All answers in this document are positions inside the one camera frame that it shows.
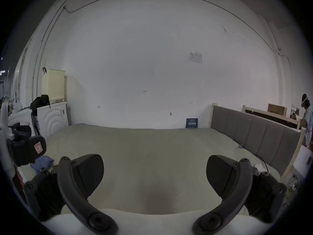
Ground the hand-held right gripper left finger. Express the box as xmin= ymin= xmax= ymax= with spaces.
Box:
xmin=23 ymin=154 xmax=119 ymax=235

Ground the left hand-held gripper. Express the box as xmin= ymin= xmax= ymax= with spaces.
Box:
xmin=0 ymin=99 xmax=47 ymax=180

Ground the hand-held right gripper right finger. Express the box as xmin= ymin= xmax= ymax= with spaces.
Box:
xmin=192 ymin=155 xmax=288 ymax=235

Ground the white washing machine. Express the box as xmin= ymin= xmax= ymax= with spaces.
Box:
xmin=36 ymin=101 xmax=70 ymax=138
xmin=8 ymin=109 xmax=33 ymax=132

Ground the blue cloth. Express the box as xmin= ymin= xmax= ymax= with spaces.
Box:
xmin=30 ymin=156 xmax=55 ymax=173

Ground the black bag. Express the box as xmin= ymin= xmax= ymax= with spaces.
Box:
xmin=30 ymin=94 xmax=51 ymax=110

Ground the cream laundry basket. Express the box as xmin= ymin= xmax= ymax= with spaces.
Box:
xmin=41 ymin=69 xmax=67 ymax=103

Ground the grey padded headboard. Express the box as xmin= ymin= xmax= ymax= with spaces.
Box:
xmin=210 ymin=103 xmax=306 ymax=178

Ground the bed with pale green sheet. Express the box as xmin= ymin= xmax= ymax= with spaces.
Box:
xmin=18 ymin=123 xmax=282 ymax=216

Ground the brown carton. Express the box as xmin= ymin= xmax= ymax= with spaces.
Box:
xmin=268 ymin=103 xmax=287 ymax=117

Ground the thin cable on bed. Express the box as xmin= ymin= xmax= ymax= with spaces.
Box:
xmin=235 ymin=144 xmax=270 ymax=173

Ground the wooden bed frame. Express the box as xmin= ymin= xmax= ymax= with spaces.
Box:
xmin=243 ymin=105 xmax=301 ymax=130

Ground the paper notice on wall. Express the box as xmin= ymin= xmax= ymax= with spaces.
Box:
xmin=188 ymin=51 xmax=203 ymax=64

